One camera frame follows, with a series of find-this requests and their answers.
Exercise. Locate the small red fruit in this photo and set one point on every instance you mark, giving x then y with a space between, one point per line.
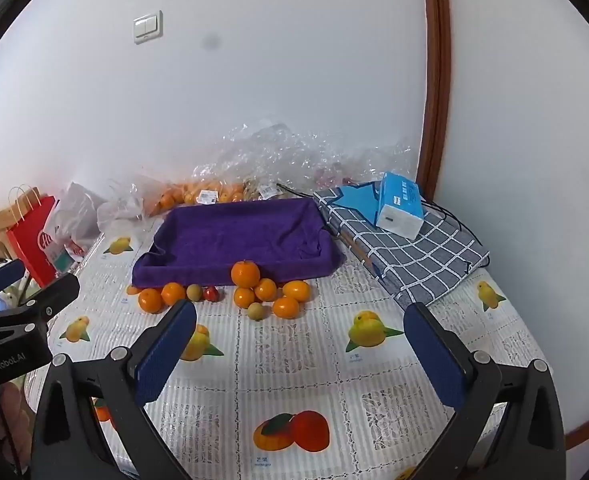
212 294

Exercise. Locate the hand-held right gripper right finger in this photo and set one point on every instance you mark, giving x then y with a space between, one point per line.
434 360

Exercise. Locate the grey checkered cloth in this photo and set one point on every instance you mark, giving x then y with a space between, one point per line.
424 260

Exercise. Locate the brown wooden door frame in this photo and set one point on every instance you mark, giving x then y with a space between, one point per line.
437 85

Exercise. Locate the clear bag of brown fruits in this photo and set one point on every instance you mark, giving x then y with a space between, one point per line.
259 190

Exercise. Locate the crumpled clear plastic bag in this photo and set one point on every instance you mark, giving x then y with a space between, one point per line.
299 155

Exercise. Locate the small green-yellow fruit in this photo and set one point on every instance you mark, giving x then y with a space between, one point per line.
193 291

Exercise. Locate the white plastic bag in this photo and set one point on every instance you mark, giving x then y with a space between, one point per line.
74 215

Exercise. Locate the fruit-print lace tablecloth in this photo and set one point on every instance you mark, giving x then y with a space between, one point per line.
294 350

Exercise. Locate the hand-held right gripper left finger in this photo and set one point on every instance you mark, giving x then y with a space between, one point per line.
167 355

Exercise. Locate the white light switch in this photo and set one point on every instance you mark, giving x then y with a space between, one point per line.
148 27

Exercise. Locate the purple towel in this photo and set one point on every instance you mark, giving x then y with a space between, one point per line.
234 235

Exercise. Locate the clear bag of oranges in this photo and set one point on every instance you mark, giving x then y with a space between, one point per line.
194 192

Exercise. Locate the small brown round fruit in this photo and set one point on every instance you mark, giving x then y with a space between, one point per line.
257 311

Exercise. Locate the red paper bag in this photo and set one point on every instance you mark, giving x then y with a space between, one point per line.
29 245

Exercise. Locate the blue tissue pack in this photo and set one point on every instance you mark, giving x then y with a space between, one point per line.
399 205

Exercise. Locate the orange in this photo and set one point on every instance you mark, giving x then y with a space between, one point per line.
245 274
150 300
173 293
285 307
296 290
133 289
243 297
265 289

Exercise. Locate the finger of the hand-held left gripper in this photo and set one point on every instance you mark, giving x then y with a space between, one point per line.
59 290
2 277

